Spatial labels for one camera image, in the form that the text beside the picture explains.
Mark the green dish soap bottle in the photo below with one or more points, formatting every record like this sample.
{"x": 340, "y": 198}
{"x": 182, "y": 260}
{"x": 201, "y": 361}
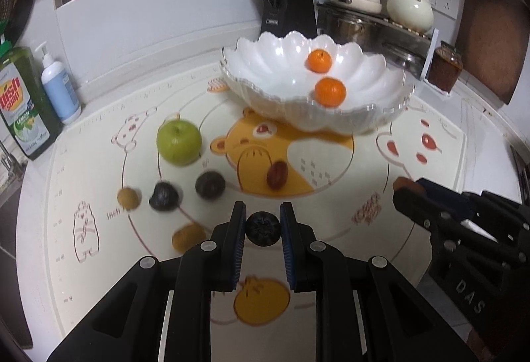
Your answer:
{"x": 22, "y": 105}

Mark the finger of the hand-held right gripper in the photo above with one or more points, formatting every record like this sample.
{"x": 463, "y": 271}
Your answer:
{"x": 443, "y": 193}
{"x": 414, "y": 206}

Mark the bear print silicone mat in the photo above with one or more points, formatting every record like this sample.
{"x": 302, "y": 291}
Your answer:
{"x": 124, "y": 262}

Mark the green apple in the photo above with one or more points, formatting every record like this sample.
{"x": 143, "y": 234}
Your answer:
{"x": 179, "y": 142}

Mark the steel pot lid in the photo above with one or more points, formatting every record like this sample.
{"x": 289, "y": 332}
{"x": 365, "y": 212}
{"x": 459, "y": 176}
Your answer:
{"x": 408, "y": 57}

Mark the white scalloped bowl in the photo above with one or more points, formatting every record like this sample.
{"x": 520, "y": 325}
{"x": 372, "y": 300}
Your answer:
{"x": 314, "y": 76}

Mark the large steel pot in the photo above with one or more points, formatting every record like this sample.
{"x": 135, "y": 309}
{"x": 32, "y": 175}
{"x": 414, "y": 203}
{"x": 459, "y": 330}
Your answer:
{"x": 352, "y": 28}

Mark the cream kettle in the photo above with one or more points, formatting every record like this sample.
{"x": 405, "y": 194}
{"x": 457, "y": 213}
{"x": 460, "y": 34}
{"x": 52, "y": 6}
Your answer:
{"x": 410, "y": 9}

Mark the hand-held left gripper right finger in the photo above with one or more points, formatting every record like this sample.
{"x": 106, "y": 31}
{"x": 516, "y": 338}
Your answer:
{"x": 287, "y": 246}

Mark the white pot rack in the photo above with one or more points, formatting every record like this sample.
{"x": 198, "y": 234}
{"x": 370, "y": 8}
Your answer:
{"x": 432, "y": 55}

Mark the black knife block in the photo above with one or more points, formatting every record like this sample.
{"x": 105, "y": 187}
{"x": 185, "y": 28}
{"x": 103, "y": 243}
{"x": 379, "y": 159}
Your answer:
{"x": 290, "y": 1}

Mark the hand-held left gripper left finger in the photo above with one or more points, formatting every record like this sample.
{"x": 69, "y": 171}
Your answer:
{"x": 239, "y": 246}

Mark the jar of red sauce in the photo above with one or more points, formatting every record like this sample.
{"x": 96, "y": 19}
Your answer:
{"x": 445, "y": 70}

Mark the dark purple plum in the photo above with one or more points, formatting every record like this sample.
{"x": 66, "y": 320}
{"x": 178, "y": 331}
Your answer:
{"x": 165, "y": 197}
{"x": 210, "y": 184}
{"x": 263, "y": 228}

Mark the small brown fruit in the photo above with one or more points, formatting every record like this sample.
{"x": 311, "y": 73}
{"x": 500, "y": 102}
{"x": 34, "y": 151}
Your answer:
{"x": 128, "y": 197}
{"x": 403, "y": 183}
{"x": 188, "y": 237}

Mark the blue white pump bottle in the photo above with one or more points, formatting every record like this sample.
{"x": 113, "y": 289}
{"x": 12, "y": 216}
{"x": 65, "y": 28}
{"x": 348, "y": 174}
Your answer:
{"x": 60, "y": 88}

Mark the red jujube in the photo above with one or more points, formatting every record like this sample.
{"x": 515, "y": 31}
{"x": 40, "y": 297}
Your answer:
{"x": 276, "y": 174}

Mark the orange mandarin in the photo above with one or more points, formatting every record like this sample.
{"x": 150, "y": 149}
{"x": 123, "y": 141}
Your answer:
{"x": 330, "y": 92}
{"x": 319, "y": 60}

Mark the brown wooden cutting board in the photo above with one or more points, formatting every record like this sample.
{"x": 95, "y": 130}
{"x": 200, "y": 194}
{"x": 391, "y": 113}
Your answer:
{"x": 488, "y": 38}

